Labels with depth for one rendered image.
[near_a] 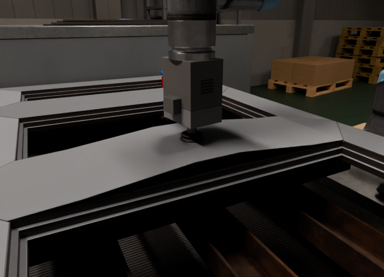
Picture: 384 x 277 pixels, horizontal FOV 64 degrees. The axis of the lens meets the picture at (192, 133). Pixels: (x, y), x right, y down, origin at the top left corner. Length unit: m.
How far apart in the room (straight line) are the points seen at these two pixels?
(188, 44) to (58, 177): 0.27
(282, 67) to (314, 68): 0.56
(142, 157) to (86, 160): 0.09
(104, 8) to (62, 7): 0.47
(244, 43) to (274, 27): 4.21
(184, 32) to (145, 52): 0.87
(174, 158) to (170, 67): 0.15
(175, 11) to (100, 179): 0.26
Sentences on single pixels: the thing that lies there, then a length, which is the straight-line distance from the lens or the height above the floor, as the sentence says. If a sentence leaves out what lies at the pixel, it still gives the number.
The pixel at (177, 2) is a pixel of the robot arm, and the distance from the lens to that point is 0.47.
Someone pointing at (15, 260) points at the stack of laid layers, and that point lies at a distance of 0.38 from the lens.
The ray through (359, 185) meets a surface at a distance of 0.88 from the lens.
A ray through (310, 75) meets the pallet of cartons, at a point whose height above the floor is 0.32.
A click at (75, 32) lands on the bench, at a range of 1.27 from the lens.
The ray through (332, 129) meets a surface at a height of 0.85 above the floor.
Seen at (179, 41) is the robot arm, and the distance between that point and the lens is 0.47.
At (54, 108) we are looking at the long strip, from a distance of 0.88.
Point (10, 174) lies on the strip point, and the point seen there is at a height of 0.85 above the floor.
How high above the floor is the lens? 1.06
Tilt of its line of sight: 20 degrees down
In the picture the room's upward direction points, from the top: straight up
